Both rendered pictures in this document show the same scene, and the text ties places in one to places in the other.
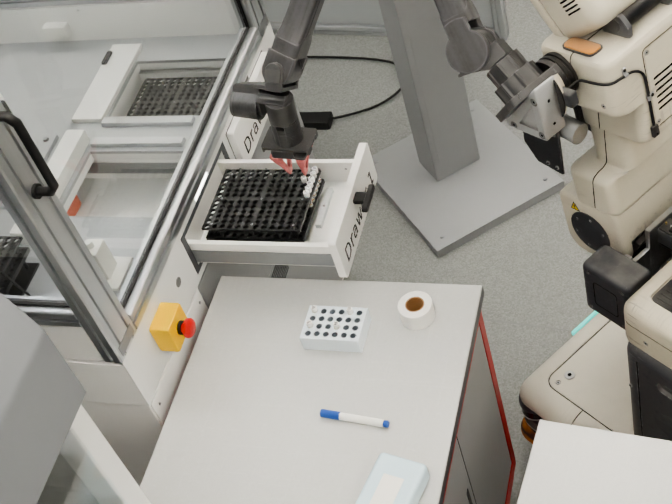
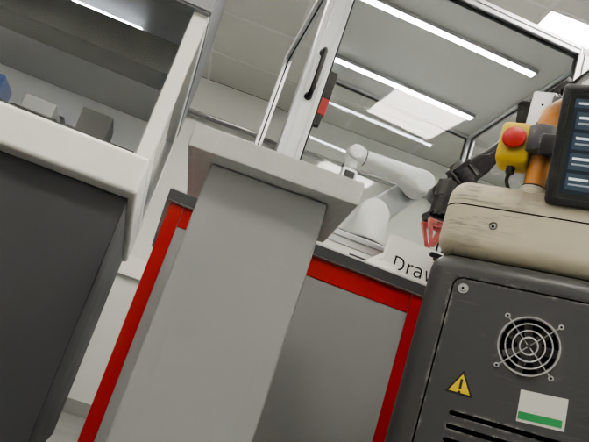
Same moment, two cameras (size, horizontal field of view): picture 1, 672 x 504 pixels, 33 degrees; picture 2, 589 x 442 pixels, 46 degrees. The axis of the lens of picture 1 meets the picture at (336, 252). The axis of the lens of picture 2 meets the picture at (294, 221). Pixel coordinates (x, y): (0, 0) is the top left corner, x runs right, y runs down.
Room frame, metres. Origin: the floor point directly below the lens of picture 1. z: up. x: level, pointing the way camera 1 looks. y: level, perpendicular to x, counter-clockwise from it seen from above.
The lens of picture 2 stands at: (0.27, -1.23, 0.37)
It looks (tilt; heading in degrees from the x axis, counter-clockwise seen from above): 16 degrees up; 52
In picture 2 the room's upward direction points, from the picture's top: 18 degrees clockwise
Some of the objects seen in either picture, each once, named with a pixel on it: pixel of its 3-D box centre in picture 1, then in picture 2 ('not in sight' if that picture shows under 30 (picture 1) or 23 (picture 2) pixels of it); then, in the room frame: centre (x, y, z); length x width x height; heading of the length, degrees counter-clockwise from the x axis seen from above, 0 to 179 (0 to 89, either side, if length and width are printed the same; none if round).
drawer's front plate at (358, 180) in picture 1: (353, 208); (432, 271); (1.70, -0.07, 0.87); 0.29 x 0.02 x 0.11; 152
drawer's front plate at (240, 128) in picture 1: (254, 108); not in sight; (2.12, 0.07, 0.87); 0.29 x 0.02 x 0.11; 152
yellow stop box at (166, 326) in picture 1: (171, 327); not in sight; (1.55, 0.36, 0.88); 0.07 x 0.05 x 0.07; 152
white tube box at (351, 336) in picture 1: (335, 328); not in sight; (1.48, 0.05, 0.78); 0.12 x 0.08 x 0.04; 61
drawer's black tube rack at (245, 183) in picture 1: (265, 208); not in sight; (1.79, 0.11, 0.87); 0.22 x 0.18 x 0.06; 62
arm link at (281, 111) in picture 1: (278, 108); (444, 189); (1.75, 0.01, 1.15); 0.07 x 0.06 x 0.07; 55
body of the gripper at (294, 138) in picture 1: (287, 131); (440, 209); (1.75, 0.01, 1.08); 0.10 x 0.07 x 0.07; 60
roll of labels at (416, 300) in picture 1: (416, 310); (381, 272); (1.46, -0.11, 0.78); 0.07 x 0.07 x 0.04
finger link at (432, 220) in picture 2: (295, 156); (434, 231); (1.75, 0.01, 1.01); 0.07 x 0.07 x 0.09; 60
